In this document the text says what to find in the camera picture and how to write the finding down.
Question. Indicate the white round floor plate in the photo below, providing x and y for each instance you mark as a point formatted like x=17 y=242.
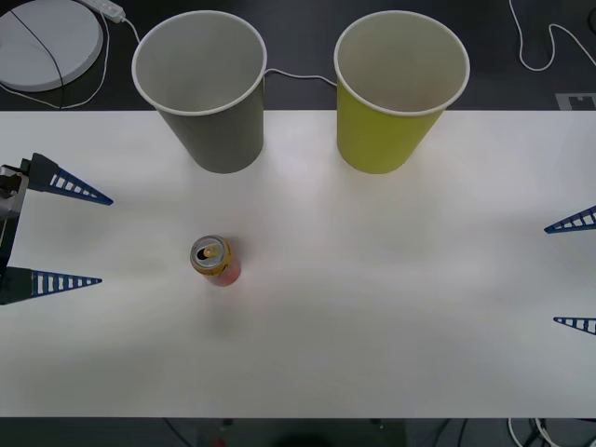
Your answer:
x=70 y=37

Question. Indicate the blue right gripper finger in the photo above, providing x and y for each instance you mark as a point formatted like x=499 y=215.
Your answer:
x=559 y=320
x=554 y=228

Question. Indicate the white power strip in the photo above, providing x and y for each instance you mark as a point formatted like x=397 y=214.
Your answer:
x=108 y=8

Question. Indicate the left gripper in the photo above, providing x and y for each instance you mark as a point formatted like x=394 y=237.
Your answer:
x=4 y=247

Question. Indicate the orange and red drink can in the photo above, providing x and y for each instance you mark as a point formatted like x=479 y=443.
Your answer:
x=216 y=263

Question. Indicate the grey and white floor marker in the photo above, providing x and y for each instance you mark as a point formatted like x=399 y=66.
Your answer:
x=565 y=101

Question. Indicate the yellow-green plastic waste bin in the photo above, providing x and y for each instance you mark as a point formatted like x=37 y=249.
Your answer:
x=372 y=135

